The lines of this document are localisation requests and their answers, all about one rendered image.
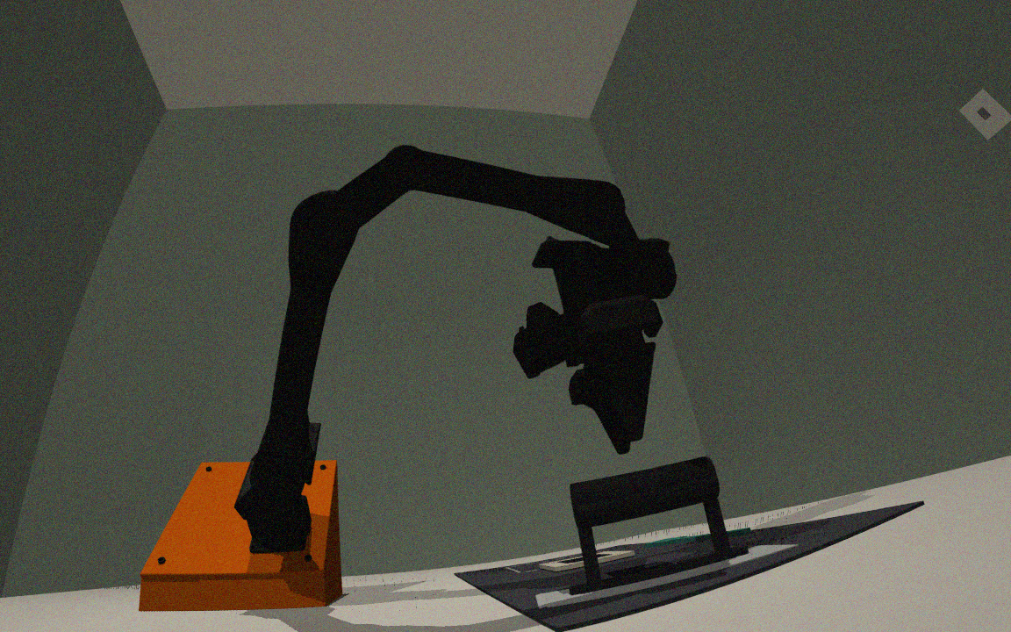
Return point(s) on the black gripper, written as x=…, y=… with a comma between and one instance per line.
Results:
x=617, y=362

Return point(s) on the black trowel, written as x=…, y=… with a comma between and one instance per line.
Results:
x=640, y=493

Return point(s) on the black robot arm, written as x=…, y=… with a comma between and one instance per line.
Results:
x=323, y=229

